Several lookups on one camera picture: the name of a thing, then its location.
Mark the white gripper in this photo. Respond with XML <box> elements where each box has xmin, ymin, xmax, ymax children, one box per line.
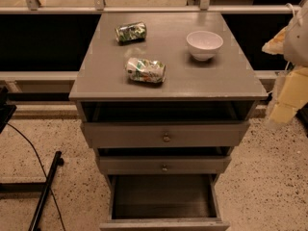
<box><xmin>268</xmin><ymin>65</ymin><xmax>308</xmax><ymax>125</ymax></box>

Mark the grey drawer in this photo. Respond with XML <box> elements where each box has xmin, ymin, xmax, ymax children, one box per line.
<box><xmin>82</xmin><ymin>101</ymin><xmax>249</xmax><ymax>148</ymax></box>
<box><xmin>99</xmin><ymin>174</ymin><xmax>229</xmax><ymax>231</ymax></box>
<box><xmin>96</xmin><ymin>147</ymin><xmax>231</xmax><ymax>175</ymax></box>

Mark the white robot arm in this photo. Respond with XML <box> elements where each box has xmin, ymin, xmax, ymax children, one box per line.
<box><xmin>262</xmin><ymin>3</ymin><xmax>308</xmax><ymax>128</ymax></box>

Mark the grey wooden drawer cabinet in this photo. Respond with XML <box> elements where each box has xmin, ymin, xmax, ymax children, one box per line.
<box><xmin>68</xmin><ymin>11</ymin><xmax>269</xmax><ymax>231</ymax></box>

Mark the white ceramic bowl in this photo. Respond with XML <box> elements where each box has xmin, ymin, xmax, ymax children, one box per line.
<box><xmin>186</xmin><ymin>31</ymin><xmax>223</xmax><ymax>61</ymax></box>

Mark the light green crushed can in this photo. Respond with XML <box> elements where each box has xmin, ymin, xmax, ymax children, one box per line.
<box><xmin>125</xmin><ymin>58</ymin><xmax>166</xmax><ymax>84</ymax></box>

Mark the dark green crushed can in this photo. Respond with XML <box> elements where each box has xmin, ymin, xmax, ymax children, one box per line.
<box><xmin>115</xmin><ymin>22</ymin><xmax>147</xmax><ymax>43</ymax></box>

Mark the black stand leg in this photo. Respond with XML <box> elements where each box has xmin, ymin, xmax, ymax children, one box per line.
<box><xmin>28</xmin><ymin>151</ymin><xmax>64</xmax><ymax>231</ymax></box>

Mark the black equipment on left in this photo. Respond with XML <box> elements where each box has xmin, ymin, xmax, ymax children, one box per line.
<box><xmin>0</xmin><ymin>86</ymin><xmax>16</xmax><ymax>133</ymax></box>

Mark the metal railing frame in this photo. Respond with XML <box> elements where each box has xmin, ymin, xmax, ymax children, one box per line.
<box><xmin>0</xmin><ymin>0</ymin><xmax>308</xmax><ymax>16</ymax></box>

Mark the black floor cable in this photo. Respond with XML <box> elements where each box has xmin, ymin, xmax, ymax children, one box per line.
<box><xmin>7</xmin><ymin>122</ymin><xmax>66</xmax><ymax>231</ymax></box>

